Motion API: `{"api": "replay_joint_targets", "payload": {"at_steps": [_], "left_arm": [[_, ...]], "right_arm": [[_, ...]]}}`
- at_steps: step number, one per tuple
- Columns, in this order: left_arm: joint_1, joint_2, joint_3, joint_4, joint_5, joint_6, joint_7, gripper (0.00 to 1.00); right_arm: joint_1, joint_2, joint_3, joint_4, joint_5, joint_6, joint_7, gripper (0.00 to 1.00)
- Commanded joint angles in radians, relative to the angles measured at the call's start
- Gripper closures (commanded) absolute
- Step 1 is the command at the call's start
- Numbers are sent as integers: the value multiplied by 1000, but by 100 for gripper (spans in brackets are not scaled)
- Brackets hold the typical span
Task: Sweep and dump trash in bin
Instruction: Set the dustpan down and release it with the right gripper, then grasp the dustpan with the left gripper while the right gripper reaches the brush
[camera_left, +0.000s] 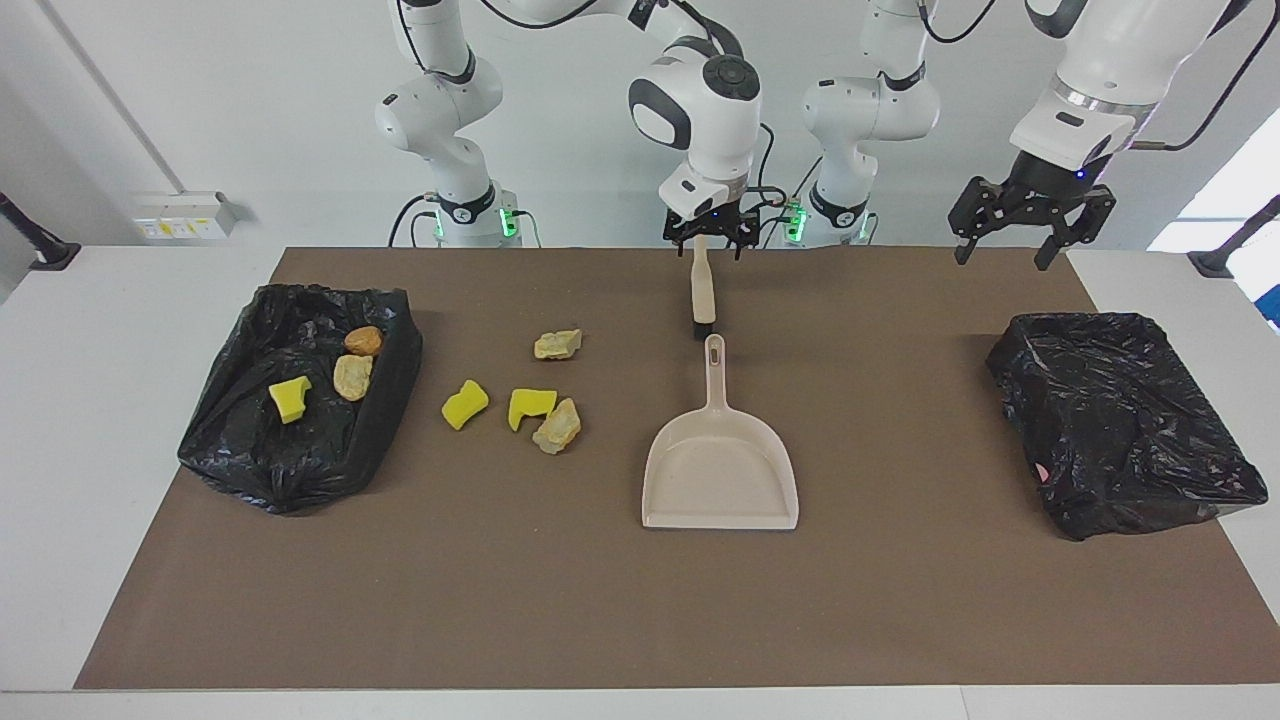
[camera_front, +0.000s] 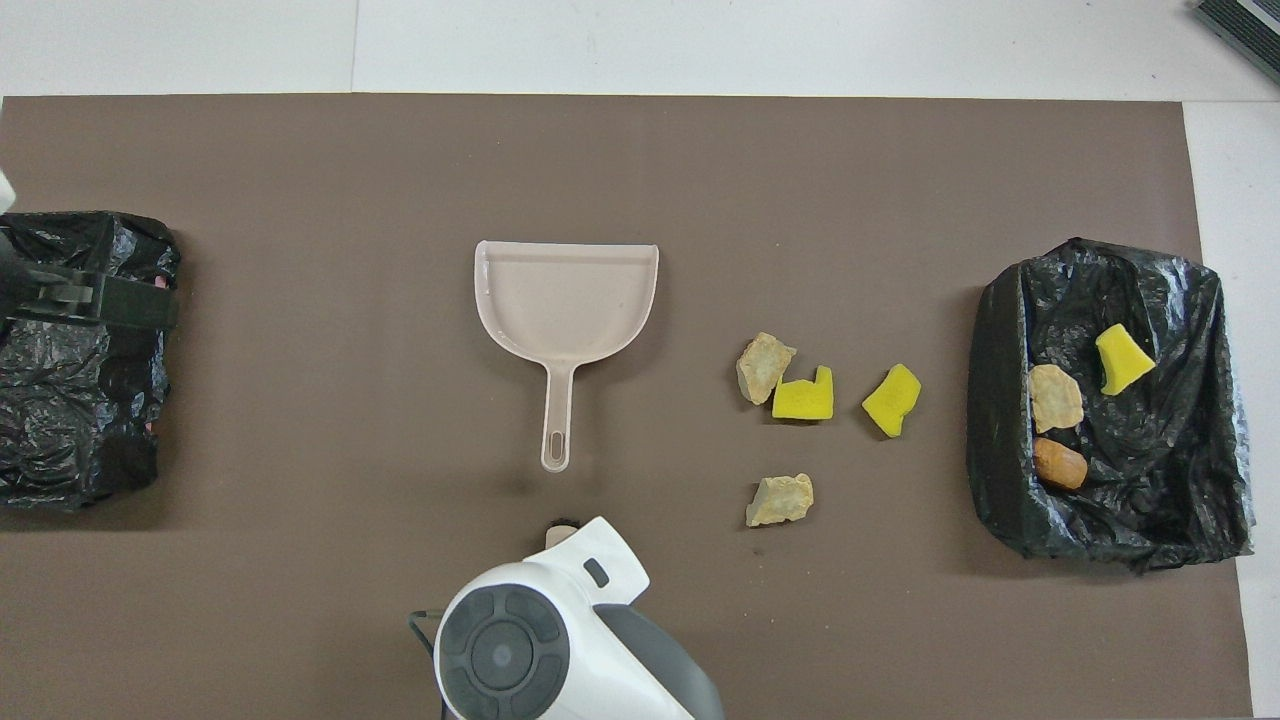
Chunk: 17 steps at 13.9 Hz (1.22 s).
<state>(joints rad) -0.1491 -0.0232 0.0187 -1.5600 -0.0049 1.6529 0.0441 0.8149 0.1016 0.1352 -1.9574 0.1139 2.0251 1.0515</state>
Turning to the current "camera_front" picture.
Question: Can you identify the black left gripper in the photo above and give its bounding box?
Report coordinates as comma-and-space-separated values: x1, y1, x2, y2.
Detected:
0, 228, 181, 334

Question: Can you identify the beige plastic dustpan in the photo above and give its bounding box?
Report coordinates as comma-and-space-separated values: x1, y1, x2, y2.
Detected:
474, 240, 661, 473

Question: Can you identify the yellow sponge piece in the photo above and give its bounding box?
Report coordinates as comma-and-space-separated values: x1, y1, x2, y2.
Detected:
1095, 323, 1157, 397
862, 363, 923, 439
772, 365, 835, 421

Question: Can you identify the striped tan bread piece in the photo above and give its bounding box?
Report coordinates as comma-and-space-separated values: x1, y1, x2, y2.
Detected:
1028, 364, 1085, 434

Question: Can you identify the brown bread roll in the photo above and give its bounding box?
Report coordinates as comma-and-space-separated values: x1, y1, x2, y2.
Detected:
1033, 437, 1089, 491

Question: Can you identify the black bag lined bin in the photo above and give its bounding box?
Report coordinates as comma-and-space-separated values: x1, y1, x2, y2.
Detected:
966, 237, 1254, 573
0, 210, 183, 511

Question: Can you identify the brown table mat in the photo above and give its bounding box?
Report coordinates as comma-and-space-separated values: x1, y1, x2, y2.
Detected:
0, 93, 1253, 720

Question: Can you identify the dark grey ribbed device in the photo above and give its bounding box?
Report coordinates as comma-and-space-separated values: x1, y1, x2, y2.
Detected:
1190, 0, 1280, 86

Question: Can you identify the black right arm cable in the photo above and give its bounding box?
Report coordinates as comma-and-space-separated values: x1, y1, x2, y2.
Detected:
407, 608, 443, 663

